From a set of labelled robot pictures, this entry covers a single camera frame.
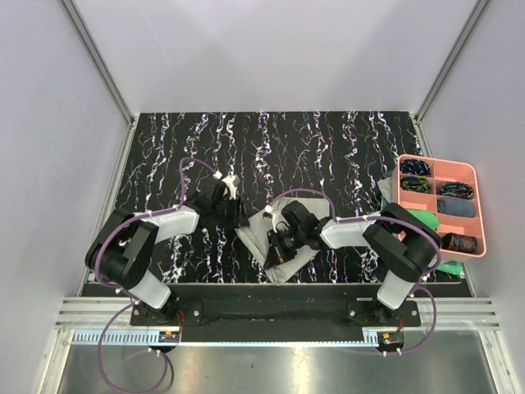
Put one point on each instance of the dark brown napkin roll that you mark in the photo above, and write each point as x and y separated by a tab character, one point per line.
459	243

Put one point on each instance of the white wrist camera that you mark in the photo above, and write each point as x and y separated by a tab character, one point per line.
276	217
231	183

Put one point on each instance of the blue-orange patterned napkin roll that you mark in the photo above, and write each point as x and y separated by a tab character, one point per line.
457	190

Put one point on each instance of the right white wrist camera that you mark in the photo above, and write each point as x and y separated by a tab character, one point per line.
276	217

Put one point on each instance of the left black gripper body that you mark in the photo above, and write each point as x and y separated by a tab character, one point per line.
227	213

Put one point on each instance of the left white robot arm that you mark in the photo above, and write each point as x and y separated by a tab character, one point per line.
121	252

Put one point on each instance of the blue patterned napkin roll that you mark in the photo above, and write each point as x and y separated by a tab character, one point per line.
415	167

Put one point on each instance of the yellow patterned napkin roll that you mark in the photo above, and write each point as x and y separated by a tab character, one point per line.
419	184

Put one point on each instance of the grey cloth napkin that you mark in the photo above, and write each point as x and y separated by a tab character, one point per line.
254	238

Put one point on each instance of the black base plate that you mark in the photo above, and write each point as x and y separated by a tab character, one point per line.
266	314

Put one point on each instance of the green napkin roll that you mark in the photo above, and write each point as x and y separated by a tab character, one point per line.
426	217

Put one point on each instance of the grey-blue folded napkin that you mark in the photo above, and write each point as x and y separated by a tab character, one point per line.
456	207

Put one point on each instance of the pink divided tray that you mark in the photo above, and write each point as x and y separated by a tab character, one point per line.
443	171

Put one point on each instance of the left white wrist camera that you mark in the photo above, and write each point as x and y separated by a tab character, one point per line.
231	183

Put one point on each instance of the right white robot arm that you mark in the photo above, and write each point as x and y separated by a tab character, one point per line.
405	244

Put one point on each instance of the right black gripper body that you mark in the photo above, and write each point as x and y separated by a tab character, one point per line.
286	242

